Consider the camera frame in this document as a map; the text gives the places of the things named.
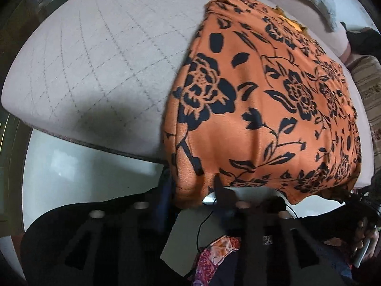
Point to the dark cloth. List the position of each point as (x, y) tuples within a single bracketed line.
[(361, 37)]

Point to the person's colourful floral clothing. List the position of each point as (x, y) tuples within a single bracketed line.
[(217, 253)]

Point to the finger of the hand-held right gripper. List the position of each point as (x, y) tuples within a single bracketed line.
[(346, 196)]

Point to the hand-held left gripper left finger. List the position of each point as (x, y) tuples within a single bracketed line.
[(162, 196)]

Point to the orange black floral garment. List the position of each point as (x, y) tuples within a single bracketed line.
[(253, 119)]

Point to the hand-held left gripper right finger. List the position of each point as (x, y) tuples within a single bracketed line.
[(222, 198)]

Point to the person's right hand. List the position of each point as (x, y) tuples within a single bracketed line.
[(360, 235)]

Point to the striped brown cushion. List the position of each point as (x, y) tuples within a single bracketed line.
[(369, 95)]

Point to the pink bed sheet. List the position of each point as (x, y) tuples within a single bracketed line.
[(282, 0)]

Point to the beige quilted mattress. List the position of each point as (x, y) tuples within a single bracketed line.
[(89, 65)]

